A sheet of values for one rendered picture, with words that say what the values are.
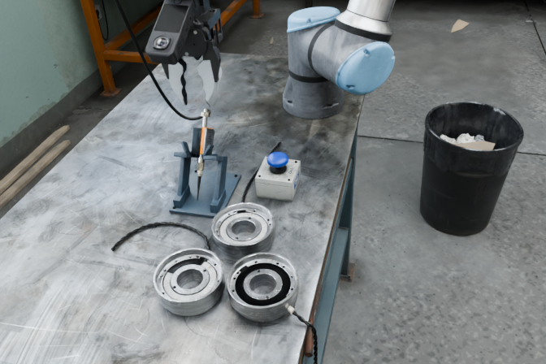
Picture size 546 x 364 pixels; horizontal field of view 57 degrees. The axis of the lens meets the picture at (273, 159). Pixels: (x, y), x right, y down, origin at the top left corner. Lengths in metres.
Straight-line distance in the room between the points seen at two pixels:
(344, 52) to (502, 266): 1.24
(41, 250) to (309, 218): 0.46
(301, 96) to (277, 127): 0.09
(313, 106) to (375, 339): 0.86
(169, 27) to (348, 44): 0.38
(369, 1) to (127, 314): 0.69
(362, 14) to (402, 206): 1.29
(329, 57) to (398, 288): 1.05
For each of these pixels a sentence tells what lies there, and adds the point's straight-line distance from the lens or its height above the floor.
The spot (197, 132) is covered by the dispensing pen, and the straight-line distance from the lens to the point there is 0.90.
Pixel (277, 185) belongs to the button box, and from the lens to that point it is 0.91.
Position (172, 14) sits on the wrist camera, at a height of 1.15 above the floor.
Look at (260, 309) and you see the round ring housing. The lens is 0.72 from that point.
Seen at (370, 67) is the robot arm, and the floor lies 0.98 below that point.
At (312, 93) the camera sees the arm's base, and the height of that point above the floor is 0.86.
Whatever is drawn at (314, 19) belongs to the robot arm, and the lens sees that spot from 1.08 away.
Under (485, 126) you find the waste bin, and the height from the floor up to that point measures 0.34.
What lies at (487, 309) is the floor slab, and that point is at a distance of 1.87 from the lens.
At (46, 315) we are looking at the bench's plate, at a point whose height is 0.80.
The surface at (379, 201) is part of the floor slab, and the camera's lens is 2.18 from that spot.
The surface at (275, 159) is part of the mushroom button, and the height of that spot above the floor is 0.87.
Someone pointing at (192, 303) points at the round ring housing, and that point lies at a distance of 0.74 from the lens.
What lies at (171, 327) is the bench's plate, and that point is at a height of 0.80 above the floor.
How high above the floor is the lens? 1.41
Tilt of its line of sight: 36 degrees down
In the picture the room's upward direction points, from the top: 3 degrees counter-clockwise
